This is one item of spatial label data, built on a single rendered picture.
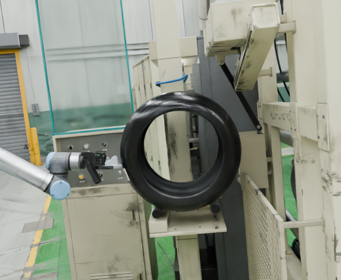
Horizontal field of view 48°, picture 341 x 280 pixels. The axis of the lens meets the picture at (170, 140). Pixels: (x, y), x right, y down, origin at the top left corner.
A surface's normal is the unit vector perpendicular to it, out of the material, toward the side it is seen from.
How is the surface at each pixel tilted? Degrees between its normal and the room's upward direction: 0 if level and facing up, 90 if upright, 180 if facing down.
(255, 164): 90
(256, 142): 90
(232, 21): 90
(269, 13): 72
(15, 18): 90
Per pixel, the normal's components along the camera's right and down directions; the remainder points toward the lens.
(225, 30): -0.04, 0.11
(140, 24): 0.25, 0.08
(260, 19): -0.07, -0.19
